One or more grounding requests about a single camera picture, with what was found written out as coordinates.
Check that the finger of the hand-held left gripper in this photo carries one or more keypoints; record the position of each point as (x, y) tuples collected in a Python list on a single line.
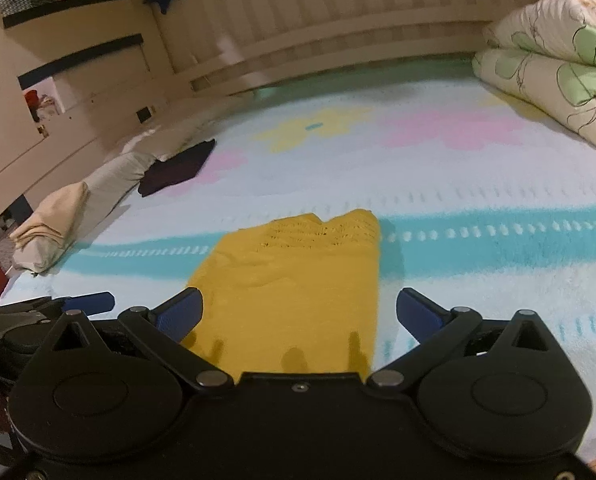
[(90, 302)]

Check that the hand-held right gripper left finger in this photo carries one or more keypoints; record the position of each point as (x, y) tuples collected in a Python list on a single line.
[(180, 312)]

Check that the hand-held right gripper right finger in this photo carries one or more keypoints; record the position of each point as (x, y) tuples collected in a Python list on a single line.
[(418, 312)]

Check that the mustard yellow knit sweater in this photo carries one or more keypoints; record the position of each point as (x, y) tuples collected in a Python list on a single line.
[(288, 285)]

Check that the cream rolled blanket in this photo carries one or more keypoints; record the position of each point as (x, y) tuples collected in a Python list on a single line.
[(68, 215)]

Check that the dark folded cloth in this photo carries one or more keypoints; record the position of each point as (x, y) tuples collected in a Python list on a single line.
[(178, 167)]

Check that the red bottle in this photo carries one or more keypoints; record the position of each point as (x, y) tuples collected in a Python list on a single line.
[(32, 102)]

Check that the cream shelf unit black trim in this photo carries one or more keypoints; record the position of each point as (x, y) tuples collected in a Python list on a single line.
[(83, 60)]

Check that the green bed sheet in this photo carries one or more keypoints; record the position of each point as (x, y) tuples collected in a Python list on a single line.
[(358, 72)]

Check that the floral cream quilt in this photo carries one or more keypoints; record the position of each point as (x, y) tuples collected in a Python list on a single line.
[(553, 60)]

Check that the cream slatted bed headboard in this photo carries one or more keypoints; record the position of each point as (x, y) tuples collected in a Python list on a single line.
[(353, 15)]

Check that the wall power socket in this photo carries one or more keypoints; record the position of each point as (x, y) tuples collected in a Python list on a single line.
[(144, 114)]

